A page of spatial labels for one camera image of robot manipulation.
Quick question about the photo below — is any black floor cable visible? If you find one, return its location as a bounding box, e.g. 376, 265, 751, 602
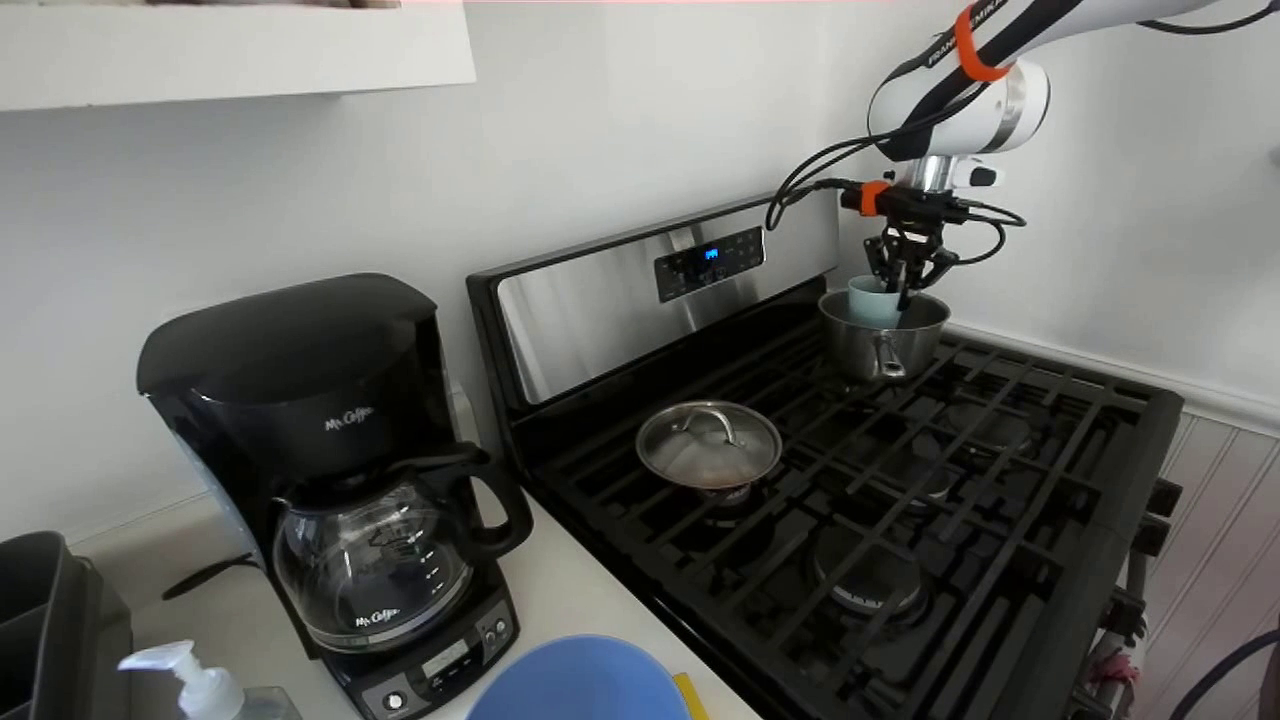
1173, 625, 1280, 720

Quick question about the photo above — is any stainless steel pot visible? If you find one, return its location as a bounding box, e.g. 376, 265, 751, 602
815, 284, 954, 387

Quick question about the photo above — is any red white oven towel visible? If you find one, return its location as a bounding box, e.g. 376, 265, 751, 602
1086, 639, 1151, 720

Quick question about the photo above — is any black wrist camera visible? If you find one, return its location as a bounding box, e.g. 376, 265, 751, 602
835, 179, 1006, 222

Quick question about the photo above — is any black dish rack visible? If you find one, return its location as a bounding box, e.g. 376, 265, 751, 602
0, 527, 136, 720

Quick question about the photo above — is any black drip coffee maker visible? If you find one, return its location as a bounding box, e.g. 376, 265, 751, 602
131, 273, 537, 720

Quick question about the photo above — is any black coffee maker cord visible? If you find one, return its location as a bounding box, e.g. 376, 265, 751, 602
162, 549, 264, 601

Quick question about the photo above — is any blue plastic bowl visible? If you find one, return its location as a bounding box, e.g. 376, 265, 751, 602
464, 633, 694, 720

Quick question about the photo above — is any glass coffee carafe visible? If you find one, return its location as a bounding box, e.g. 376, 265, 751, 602
274, 445, 537, 657

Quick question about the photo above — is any stainless gas stove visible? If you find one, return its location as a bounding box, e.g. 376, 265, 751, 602
464, 192, 1190, 720

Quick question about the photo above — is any yellow sponge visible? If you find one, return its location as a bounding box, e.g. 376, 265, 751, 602
671, 667, 717, 720

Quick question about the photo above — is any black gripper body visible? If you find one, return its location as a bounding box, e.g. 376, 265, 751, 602
863, 219, 963, 280

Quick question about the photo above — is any glass pot lid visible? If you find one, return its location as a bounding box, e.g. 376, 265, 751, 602
631, 394, 790, 497

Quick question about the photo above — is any white wall shelf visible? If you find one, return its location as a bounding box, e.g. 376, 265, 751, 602
0, 0, 479, 115

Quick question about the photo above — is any black stove knob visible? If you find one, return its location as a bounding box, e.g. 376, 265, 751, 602
1134, 510, 1176, 559
1102, 593, 1148, 643
1146, 474, 1190, 519

